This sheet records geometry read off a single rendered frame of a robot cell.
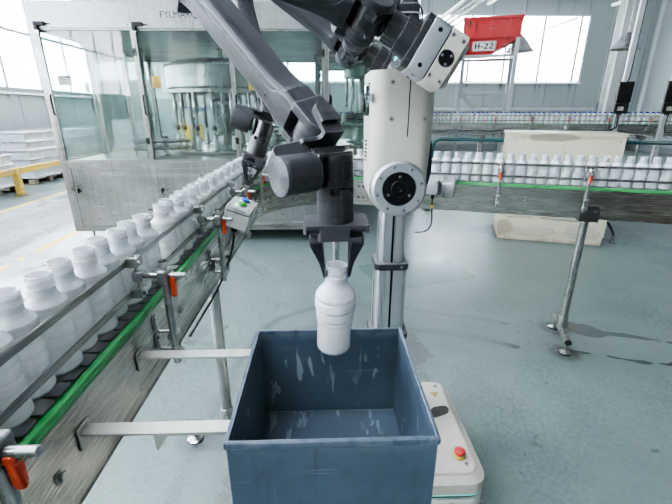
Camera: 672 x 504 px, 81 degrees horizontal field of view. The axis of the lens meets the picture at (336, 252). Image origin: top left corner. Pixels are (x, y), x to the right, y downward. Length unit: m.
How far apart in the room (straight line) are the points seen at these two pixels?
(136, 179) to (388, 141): 3.88
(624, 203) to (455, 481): 1.78
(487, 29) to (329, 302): 7.13
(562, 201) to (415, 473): 2.11
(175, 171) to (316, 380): 3.84
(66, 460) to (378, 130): 0.95
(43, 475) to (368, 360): 0.59
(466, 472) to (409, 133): 1.11
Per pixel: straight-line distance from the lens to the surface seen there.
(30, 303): 0.74
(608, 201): 2.66
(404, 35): 0.98
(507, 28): 7.63
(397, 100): 1.12
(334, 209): 0.60
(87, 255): 0.82
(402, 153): 1.14
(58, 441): 0.74
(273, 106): 0.66
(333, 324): 0.68
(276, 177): 0.57
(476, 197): 2.53
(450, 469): 1.56
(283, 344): 0.89
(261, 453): 0.65
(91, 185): 4.98
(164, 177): 4.64
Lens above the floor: 1.40
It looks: 20 degrees down
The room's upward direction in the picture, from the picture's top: straight up
